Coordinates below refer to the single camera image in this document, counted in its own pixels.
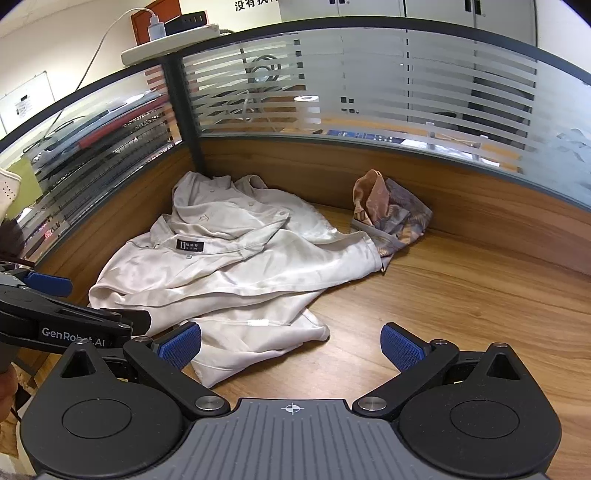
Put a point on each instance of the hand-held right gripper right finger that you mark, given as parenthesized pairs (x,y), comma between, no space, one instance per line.
(400,347)

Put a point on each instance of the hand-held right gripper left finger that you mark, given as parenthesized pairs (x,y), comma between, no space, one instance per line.
(180,347)

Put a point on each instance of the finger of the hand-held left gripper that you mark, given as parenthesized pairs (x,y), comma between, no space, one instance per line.
(48,284)
(136,324)

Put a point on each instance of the white button shirt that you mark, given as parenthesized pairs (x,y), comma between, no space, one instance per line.
(217,272)

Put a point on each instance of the patterned pink grey scarf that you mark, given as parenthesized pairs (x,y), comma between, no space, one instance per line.
(388,212)

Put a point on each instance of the yellow-green sheet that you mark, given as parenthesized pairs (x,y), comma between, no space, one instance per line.
(28,177)

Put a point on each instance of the striped glass partition panel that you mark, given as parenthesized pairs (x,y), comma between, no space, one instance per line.
(106,152)
(392,87)

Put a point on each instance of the whiteboard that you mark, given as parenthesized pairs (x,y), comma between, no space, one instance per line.
(27,101)

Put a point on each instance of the black office chair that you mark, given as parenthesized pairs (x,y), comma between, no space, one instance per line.
(496,110)

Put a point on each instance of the white paper roll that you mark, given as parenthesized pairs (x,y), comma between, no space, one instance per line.
(307,108)

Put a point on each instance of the white power strip with charger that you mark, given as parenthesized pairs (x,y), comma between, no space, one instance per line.
(171,48)

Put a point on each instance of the white plug charger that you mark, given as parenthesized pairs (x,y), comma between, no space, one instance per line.
(156,27)

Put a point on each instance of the brown door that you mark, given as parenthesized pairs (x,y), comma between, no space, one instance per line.
(141,21)

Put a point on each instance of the black charging hub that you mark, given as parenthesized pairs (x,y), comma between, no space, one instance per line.
(187,22)

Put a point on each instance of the grey cabinets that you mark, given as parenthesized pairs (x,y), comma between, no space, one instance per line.
(406,14)

